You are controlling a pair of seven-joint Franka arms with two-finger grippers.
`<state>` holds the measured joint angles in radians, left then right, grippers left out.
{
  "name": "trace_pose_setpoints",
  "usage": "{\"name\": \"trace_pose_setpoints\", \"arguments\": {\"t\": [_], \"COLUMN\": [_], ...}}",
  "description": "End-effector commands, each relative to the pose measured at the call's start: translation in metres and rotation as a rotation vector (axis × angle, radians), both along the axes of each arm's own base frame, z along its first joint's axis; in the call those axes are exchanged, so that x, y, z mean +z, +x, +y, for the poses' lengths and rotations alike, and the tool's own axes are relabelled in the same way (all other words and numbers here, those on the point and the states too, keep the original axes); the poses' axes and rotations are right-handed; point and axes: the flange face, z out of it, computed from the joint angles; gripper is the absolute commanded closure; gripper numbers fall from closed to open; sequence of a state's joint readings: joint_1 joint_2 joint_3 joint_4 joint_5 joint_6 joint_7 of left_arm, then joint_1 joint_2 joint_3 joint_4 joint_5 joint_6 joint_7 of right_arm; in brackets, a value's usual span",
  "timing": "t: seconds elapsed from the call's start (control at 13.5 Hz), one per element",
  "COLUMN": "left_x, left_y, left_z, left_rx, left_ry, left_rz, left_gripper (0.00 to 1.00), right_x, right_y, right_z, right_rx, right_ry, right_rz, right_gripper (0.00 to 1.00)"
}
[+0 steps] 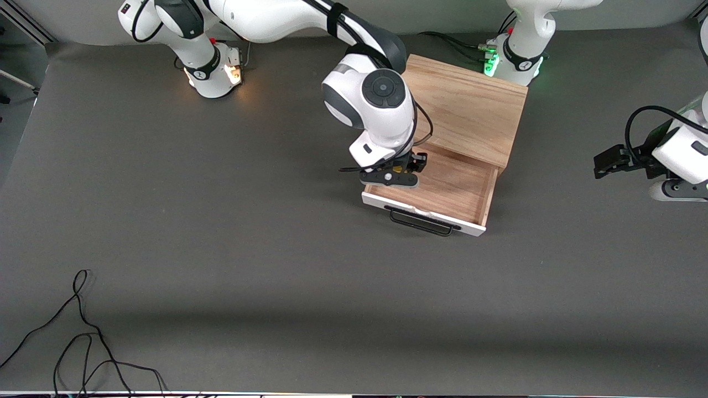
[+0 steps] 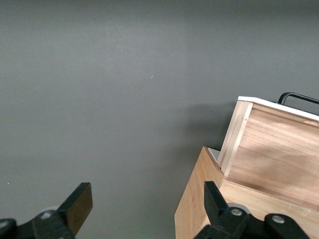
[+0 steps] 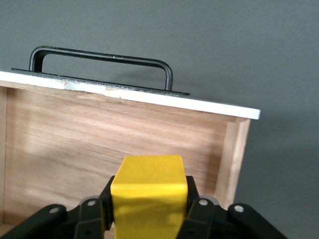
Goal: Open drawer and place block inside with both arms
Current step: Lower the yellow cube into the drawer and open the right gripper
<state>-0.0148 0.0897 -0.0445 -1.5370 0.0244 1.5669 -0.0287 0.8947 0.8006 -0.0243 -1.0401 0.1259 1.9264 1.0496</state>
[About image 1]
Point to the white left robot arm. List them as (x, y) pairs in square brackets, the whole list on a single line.
[(528, 33)]

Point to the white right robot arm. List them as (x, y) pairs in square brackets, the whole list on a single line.
[(265, 19)]

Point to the white-fronted wooden drawer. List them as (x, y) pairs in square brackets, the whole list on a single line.
[(453, 193)]

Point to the wooden drawer cabinet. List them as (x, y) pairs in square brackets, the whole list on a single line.
[(470, 105)]

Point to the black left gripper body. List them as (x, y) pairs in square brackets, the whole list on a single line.
[(638, 155)]

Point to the dark metal frame rail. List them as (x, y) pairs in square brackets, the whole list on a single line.
[(27, 25)]

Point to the thin white rod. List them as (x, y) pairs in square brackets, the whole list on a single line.
[(19, 82)]

